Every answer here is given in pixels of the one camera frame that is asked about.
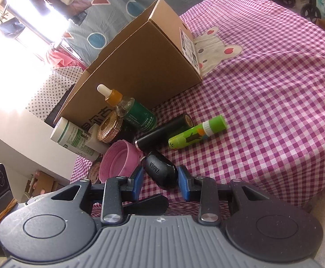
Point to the green lip balm stick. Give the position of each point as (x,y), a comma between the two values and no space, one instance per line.
(198,133)

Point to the small black pouch object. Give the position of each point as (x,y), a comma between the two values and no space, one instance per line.
(161,170)

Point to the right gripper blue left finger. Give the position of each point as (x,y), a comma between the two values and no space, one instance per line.
(135,183)

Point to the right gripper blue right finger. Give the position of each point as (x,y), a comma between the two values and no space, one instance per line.
(184,182)

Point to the pink plastic lid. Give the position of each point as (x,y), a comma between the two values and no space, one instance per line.
(121,159)

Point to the pink checkered bed cloth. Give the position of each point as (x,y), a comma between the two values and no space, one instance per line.
(263,70)

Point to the blue patterned hanging sheet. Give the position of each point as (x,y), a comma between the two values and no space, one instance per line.
(105,19)

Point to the white power adapter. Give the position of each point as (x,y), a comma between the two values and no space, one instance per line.
(93,141)

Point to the green dropper bottle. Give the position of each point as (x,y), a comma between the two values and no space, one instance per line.
(129,109)

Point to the gold lidded jar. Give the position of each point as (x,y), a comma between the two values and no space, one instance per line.
(109,130)

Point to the white green label bottle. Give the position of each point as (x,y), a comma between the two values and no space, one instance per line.
(73,138)

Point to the black cylindrical tube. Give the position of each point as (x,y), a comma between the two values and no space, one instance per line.
(159,136)

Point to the polka dot cloth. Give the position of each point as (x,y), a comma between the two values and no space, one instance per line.
(53,90)

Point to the brown cardboard box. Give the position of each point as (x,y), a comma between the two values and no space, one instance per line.
(152,59)

